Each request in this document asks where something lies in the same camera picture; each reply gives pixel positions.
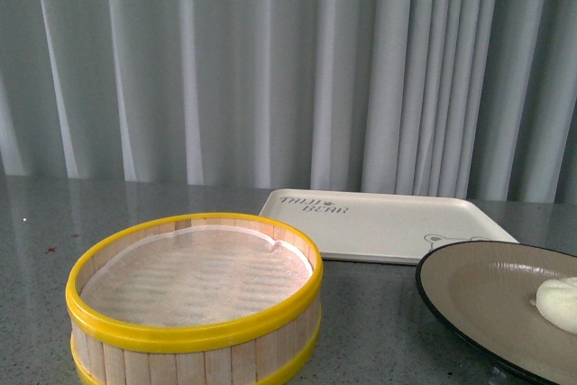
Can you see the brown plate with black rim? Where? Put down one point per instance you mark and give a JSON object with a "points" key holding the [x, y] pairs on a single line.
{"points": [[485, 291]]}

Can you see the white steamed bun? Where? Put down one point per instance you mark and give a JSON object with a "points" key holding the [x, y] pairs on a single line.
{"points": [[556, 302]]}

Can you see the white rectangular tray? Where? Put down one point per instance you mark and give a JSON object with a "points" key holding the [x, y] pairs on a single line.
{"points": [[384, 228]]}

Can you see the white steamer cloth liner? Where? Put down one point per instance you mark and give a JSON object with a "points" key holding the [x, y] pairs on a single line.
{"points": [[197, 276]]}

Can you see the yellow rimmed wooden steamer basket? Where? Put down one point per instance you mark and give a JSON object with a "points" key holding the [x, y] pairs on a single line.
{"points": [[268, 347]]}

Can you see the grey pleated curtain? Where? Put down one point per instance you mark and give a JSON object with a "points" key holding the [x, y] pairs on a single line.
{"points": [[447, 98]]}

